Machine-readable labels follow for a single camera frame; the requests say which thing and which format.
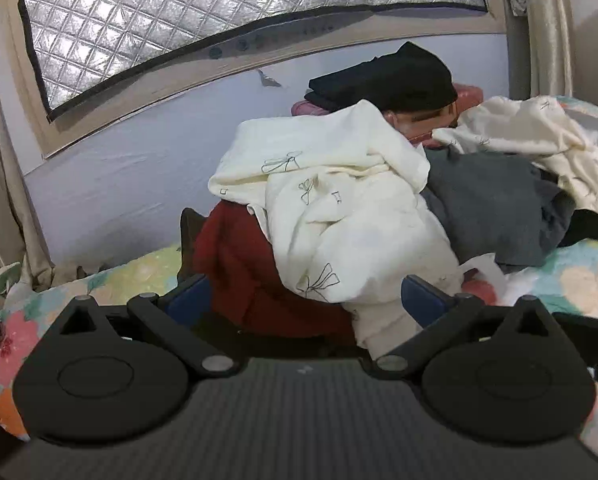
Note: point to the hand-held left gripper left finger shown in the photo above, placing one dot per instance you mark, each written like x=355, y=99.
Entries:
x=191, y=297

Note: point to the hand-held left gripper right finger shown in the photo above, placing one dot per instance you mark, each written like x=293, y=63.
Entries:
x=421, y=296

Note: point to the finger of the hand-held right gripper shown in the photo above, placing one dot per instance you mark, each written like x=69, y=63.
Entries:
x=584, y=324

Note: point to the cream bow-print garment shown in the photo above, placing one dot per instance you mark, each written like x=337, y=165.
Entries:
x=359, y=210
x=529, y=125

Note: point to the floral quilt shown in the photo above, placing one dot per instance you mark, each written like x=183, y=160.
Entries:
x=579, y=280

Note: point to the red garment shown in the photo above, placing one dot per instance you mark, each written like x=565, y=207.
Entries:
x=249, y=270

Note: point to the dark grey garment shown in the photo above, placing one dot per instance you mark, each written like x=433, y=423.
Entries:
x=489, y=200

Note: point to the black folded garment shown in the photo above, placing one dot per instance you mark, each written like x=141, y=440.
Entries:
x=404, y=77

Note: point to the silver quilted window shade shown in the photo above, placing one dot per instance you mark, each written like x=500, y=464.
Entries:
x=229, y=5

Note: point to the beige window frame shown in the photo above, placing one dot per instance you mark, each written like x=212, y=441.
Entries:
x=129, y=105

